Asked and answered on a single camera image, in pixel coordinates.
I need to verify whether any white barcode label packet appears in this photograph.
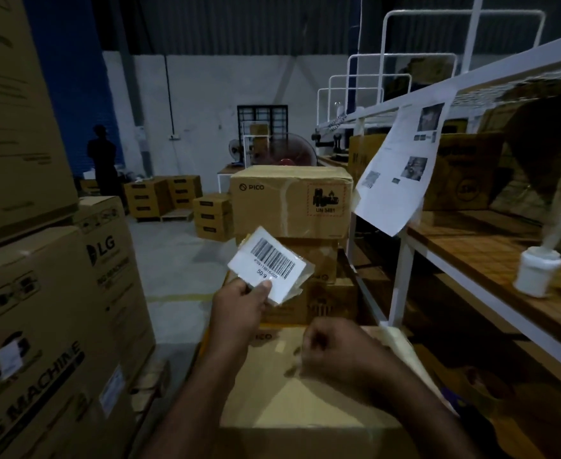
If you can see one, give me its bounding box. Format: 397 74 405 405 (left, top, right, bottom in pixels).
227 226 316 306

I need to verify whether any taped cardboard box red label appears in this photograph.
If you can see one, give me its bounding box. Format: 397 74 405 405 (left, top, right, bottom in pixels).
229 165 354 240

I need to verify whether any brown cardboard box round logo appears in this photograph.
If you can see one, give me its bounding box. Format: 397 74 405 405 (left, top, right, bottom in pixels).
423 133 505 212

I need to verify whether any printed white paper sheet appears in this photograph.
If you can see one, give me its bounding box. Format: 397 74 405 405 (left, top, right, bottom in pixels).
351 97 452 238

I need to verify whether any red pedestal fan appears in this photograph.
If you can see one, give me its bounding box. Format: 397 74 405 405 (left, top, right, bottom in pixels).
260 133 318 168

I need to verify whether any open brown cardboard box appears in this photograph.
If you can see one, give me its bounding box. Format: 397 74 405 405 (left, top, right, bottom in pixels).
213 324 458 459

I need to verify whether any small shelf cardboard box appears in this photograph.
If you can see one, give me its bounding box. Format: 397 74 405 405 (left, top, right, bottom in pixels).
347 134 389 186

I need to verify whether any person's right forearm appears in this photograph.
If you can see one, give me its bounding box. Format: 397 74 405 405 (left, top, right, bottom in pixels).
364 361 483 459

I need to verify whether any large washing machine cardboard box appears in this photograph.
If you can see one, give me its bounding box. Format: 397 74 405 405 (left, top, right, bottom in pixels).
0 226 140 459
72 196 157 380

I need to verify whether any white table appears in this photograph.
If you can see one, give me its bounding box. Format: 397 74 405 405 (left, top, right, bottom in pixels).
216 164 244 194

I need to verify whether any white glue pot with brush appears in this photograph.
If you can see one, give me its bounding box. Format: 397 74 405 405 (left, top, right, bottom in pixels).
513 213 561 299

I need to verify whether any white metal shelf rack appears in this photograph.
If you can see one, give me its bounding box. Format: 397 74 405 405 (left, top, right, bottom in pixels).
315 0 561 384

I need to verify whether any dark barred window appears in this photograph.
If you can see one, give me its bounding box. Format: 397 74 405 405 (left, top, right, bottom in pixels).
237 104 289 164

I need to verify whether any tall brown cardboard box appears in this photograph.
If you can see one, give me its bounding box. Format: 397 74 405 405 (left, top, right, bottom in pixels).
0 0 80 251

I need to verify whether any person's left forearm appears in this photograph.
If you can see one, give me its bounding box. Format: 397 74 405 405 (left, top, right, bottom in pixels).
138 341 257 459

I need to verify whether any person's right hand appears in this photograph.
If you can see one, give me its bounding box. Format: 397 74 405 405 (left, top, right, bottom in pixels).
299 317 398 408

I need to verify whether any small white fan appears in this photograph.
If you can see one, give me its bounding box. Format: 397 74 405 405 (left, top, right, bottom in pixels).
227 138 246 166

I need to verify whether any wooden shelf board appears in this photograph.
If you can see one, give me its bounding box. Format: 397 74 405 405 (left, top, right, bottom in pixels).
406 209 561 355

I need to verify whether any person's left hand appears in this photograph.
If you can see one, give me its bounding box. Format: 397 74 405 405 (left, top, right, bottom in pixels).
208 277 274 361

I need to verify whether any striped brown cardboard box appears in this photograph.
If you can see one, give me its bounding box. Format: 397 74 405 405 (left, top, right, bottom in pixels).
193 193 235 243
167 175 204 210
124 178 174 221

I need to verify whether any big dark shelf cardboard box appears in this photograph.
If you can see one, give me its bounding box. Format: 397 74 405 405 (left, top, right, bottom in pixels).
488 88 561 263

